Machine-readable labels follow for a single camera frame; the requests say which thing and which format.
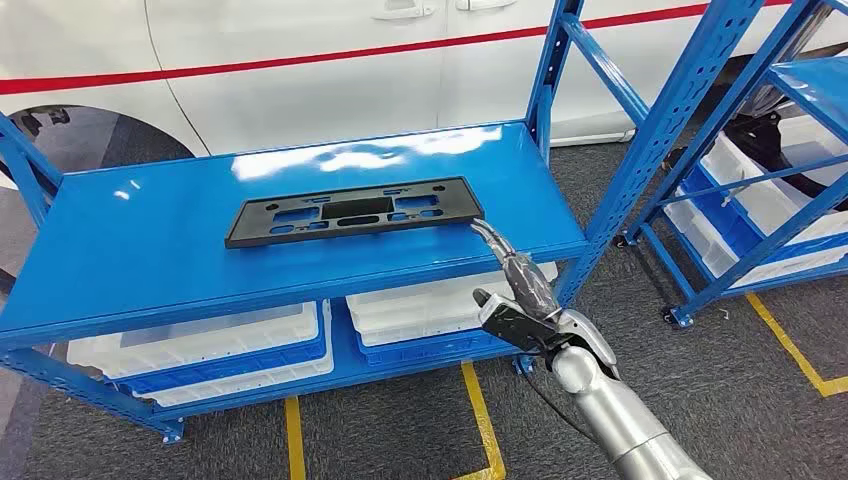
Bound black plastic plate bracket part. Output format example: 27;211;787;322
224;176;486;250

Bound blue metal shelf rack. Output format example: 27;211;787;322
612;0;848;329
0;0;770;446

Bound black curved plastic part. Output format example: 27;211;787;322
725;112;848;213

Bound white car with red stripe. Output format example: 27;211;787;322
0;0;848;192

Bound yellow floor tape line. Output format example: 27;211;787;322
284;396;307;480
453;360;508;480
745;293;848;399

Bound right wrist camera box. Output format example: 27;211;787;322
472;288;564;354

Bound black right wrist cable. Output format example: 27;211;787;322
519;354;601;444

